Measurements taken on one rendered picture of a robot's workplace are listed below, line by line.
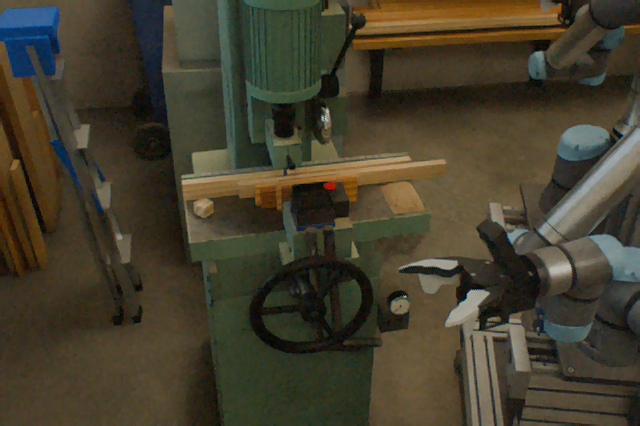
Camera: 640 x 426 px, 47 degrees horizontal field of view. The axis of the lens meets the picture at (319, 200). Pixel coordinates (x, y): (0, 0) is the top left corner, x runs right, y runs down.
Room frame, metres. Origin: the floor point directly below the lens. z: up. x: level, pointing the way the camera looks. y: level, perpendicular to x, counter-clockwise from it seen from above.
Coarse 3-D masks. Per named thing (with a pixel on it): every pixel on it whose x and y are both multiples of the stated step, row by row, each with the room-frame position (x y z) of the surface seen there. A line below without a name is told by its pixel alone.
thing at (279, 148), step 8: (272, 120) 1.62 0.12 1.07; (272, 128) 1.58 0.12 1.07; (272, 136) 1.54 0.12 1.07; (296, 136) 1.54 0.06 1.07; (272, 144) 1.51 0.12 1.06; (280, 144) 1.50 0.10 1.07; (288, 144) 1.50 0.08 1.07; (296, 144) 1.51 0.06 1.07; (272, 152) 1.51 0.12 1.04; (280, 152) 1.50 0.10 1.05; (288, 152) 1.50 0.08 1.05; (296, 152) 1.51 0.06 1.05; (272, 160) 1.52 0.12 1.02; (280, 160) 1.50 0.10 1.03; (296, 160) 1.51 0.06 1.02; (280, 168) 1.50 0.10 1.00
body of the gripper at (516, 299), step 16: (528, 256) 0.87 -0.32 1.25; (464, 272) 0.84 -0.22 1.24; (480, 272) 0.84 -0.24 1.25; (496, 272) 0.84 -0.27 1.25; (528, 272) 0.86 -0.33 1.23; (544, 272) 0.85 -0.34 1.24; (464, 288) 0.85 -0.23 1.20; (480, 288) 0.81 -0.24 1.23; (512, 288) 0.84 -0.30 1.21; (528, 288) 0.85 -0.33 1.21; (544, 288) 0.83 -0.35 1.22; (496, 304) 0.82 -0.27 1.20; (512, 304) 0.83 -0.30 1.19; (528, 304) 0.84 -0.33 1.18; (480, 320) 0.79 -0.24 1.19
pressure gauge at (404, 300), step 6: (390, 294) 1.41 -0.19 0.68; (396, 294) 1.40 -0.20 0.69; (402, 294) 1.40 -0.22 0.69; (408, 294) 1.41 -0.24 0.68; (390, 300) 1.39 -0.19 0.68; (396, 300) 1.38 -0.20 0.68; (402, 300) 1.39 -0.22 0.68; (408, 300) 1.39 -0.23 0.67; (390, 306) 1.38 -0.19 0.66; (396, 306) 1.38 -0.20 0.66; (402, 306) 1.39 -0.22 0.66; (408, 306) 1.39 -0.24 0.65; (396, 312) 1.39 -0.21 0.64; (402, 312) 1.39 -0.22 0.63
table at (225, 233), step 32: (192, 224) 1.40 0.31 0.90; (224, 224) 1.40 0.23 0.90; (256, 224) 1.41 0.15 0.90; (352, 224) 1.42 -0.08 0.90; (384, 224) 1.44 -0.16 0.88; (416, 224) 1.46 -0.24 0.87; (192, 256) 1.33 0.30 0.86; (224, 256) 1.35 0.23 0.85; (288, 256) 1.32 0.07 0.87; (352, 256) 1.33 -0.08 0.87
